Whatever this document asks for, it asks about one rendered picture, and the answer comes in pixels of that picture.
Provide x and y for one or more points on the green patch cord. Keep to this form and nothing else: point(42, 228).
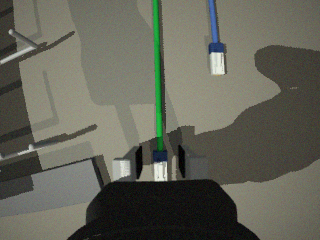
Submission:
point(158, 89)

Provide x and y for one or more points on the blue patch cord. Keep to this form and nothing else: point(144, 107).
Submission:
point(213, 21)

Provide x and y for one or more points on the white plug with blue boot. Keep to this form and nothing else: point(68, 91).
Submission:
point(216, 51)

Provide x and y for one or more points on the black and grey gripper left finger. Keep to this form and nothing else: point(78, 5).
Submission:
point(129, 167)

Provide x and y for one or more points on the white and dark blue cable plug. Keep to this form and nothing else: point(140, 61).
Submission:
point(160, 165)

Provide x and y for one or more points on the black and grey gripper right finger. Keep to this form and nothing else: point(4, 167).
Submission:
point(192, 166)

